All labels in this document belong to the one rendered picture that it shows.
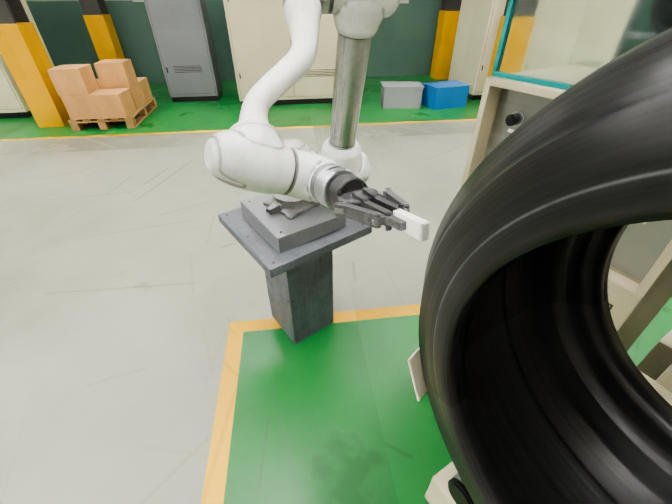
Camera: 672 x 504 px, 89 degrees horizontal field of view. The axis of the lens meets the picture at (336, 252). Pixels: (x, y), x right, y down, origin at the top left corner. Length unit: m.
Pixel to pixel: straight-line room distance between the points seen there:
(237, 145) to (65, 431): 1.55
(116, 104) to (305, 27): 4.82
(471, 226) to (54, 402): 1.98
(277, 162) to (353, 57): 0.56
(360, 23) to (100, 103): 4.90
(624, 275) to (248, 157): 0.92
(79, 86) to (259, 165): 5.18
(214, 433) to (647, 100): 1.63
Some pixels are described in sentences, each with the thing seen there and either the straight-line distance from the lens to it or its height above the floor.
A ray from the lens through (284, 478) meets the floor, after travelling 1.55.
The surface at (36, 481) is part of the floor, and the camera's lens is 1.90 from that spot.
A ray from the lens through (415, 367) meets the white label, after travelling 0.47.
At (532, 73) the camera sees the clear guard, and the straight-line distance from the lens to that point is 1.07.
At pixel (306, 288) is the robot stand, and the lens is 1.63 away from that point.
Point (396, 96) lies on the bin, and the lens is 5.95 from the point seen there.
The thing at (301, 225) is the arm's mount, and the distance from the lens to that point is 1.36.
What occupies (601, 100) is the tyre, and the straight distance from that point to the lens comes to 0.26.
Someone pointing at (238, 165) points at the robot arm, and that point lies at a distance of 0.68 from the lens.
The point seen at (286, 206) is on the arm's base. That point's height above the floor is 0.76.
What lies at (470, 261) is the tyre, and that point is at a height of 1.27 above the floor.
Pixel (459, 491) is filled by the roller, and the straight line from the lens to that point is 0.58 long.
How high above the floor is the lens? 1.45
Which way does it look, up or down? 37 degrees down
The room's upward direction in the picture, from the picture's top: straight up
